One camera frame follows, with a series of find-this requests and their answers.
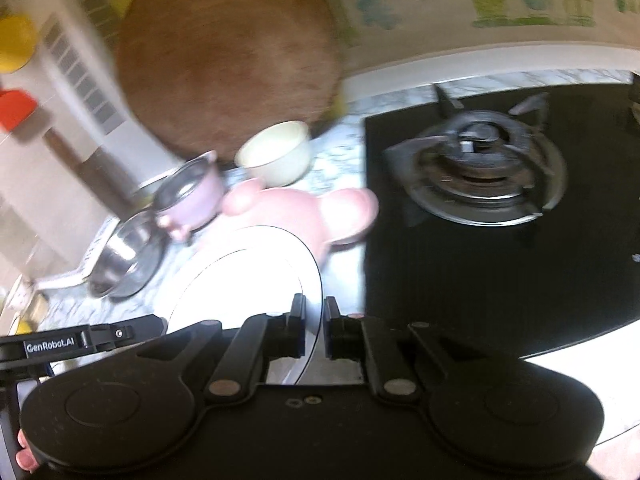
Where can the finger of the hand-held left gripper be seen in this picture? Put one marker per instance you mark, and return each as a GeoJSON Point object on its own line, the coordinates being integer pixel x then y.
{"type": "Point", "coordinates": [130, 331]}

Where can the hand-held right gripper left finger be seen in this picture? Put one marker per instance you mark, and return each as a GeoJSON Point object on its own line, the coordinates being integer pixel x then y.
{"type": "Point", "coordinates": [298, 332]}

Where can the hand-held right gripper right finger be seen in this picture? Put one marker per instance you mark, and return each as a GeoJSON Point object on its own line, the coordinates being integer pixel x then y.
{"type": "Point", "coordinates": [330, 332]}

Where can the white round plate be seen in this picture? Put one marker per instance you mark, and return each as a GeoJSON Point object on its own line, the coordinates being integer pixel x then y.
{"type": "Point", "coordinates": [240, 280]}

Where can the person's left hand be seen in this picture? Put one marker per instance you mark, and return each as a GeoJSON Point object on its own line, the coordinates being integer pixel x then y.
{"type": "Point", "coordinates": [27, 452]}

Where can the pink bear-shaped plate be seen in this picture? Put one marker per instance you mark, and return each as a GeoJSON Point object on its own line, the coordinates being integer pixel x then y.
{"type": "Point", "coordinates": [300, 210]}

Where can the black glass gas stove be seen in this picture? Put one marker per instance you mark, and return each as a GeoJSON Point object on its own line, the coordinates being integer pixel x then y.
{"type": "Point", "coordinates": [450, 285]}

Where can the cream bowl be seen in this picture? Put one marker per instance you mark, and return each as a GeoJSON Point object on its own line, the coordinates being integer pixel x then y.
{"type": "Point", "coordinates": [280, 165]}

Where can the gas stove burner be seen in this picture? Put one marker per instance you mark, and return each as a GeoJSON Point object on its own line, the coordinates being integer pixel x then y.
{"type": "Point", "coordinates": [475, 160]}

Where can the red object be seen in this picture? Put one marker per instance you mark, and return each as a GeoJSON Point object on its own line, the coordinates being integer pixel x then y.
{"type": "Point", "coordinates": [15, 110]}

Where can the white vented column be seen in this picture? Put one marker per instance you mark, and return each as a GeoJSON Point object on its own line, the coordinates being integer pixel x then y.
{"type": "Point", "coordinates": [80, 75]}

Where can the round wooden cutting board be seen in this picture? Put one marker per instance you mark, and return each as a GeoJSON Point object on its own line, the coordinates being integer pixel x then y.
{"type": "Point", "coordinates": [225, 60]}

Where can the yellow round object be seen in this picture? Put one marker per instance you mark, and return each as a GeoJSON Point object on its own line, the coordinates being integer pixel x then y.
{"type": "Point", "coordinates": [15, 42]}

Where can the cactus print wall sticker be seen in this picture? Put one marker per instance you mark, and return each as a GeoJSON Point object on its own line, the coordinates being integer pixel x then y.
{"type": "Point", "coordinates": [450, 20]}

